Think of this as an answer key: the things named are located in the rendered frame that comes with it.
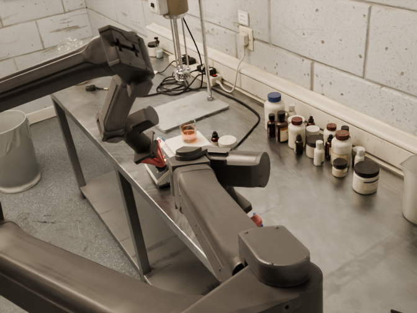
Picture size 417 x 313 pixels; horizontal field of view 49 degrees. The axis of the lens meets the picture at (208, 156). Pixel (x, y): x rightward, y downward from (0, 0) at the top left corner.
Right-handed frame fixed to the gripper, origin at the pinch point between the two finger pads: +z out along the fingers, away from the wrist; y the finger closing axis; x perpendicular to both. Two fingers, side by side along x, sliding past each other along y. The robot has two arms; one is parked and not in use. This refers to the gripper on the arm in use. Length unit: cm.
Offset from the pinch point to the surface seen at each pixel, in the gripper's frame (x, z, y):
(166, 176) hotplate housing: -0.1, 2.4, -3.6
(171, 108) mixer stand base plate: 7.4, 14.0, 46.5
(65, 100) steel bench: 53, -4, 65
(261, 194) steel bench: -23.9, 16.7, -12.5
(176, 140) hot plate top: -4.1, 1.9, 9.8
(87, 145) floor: 119, 67, 139
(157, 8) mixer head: -13, -23, 48
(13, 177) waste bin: 137, 32, 91
